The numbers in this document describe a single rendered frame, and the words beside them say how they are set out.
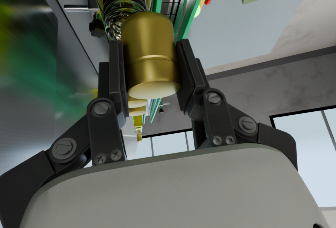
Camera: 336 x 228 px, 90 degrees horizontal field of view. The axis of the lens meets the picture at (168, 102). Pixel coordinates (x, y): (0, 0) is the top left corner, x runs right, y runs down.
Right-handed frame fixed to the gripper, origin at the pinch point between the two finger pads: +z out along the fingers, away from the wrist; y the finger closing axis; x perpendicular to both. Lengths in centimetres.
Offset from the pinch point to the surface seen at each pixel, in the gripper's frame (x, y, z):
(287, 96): -199, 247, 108
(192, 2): -8.8, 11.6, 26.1
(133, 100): -9.0, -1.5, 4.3
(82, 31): -23.4, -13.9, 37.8
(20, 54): -6.4, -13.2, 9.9
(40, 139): -13.6, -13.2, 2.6
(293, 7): -22, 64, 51
